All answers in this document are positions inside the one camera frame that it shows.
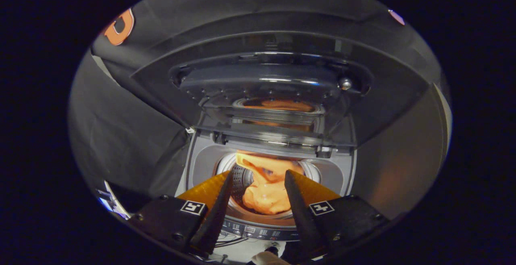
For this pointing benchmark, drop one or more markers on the small white clip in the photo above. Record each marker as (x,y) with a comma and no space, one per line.
(190,130)

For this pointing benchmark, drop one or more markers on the black backdrop cloth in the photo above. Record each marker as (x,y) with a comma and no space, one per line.
(121,136)

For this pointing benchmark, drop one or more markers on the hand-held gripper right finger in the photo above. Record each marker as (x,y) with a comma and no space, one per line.
(302,220)

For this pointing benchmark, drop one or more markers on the dark washing machine lid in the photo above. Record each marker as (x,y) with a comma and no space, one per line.
(262,75)

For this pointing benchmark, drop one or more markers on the white blue edged board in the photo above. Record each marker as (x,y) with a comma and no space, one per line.
(115,204)

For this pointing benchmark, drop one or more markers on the orange polo shirt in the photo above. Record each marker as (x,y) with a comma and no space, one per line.
(266,196)

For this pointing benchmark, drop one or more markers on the grey cabinet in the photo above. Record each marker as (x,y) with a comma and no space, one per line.
(395,168)

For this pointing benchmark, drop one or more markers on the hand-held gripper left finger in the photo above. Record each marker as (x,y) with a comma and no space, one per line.
(215,220)

